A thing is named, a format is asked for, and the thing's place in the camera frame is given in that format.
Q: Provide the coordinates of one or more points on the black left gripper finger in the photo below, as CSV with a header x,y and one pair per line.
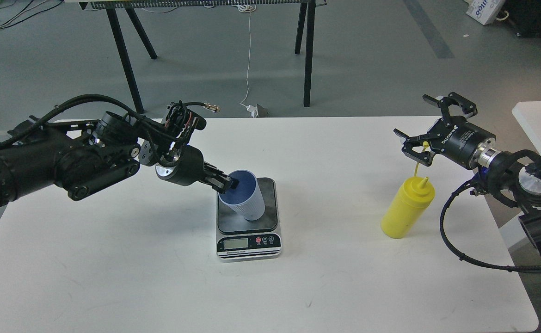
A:
x,y
212,172
219,185

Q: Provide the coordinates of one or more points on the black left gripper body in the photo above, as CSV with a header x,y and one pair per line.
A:
x,y
188,170

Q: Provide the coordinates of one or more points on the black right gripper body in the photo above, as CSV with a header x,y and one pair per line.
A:
x,y
460,141

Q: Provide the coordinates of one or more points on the blue ribbed plastic cup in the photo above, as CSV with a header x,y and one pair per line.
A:
x,y
246,198

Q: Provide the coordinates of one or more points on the yellow squeeze bottle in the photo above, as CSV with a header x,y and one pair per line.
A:
x,y
407,206

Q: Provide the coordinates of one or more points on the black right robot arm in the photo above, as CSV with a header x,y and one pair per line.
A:
x,y
514,179

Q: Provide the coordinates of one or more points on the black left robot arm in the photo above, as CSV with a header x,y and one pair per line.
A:
x,y
84,157

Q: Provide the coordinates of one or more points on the digital kitchen scale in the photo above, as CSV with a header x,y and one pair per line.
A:
x,y
240,239

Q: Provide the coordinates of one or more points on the white power adapter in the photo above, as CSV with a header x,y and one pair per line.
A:
x,y
257,111

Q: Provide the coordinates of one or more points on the white cardboard box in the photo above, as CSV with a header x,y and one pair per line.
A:
x,y
486,11

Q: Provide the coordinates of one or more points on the black trestle table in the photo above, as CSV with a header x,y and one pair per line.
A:
x,y
304,32

